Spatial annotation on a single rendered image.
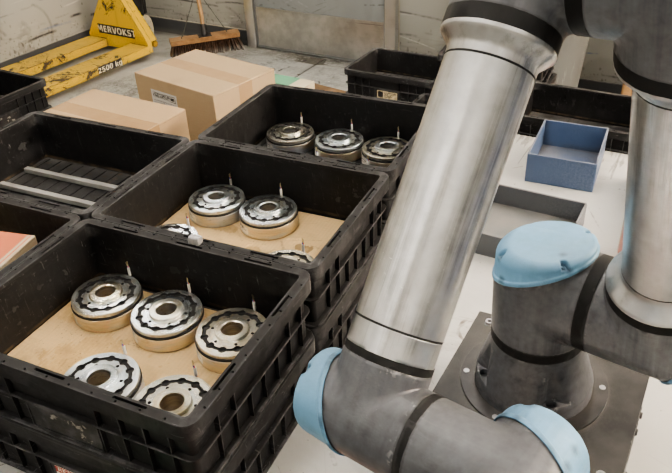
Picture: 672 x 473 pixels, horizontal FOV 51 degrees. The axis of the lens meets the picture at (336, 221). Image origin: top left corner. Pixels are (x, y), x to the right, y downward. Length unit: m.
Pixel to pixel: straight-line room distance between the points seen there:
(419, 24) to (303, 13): 0.77
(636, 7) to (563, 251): 0.37
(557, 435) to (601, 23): 0.30
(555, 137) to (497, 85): 1.28
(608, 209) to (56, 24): 4.11
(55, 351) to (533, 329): 0.65
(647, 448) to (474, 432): 0.60
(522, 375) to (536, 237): 0.17
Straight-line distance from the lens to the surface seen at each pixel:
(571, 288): 0.83
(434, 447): 0.52
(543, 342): 0.88
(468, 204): 0.54
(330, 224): 1.24
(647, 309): 0.77
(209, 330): 0.99
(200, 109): 1.80
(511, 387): 0.93
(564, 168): 1.64
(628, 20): 0.55
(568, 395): 0.94
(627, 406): 1.00
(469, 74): 0.55
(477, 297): 1.30
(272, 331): 0.88
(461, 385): 0.99
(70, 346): 1.08
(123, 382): 0.95
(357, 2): 4.34
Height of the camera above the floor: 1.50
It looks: 32 degrees down
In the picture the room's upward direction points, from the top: 2 degrees counter-clockwise
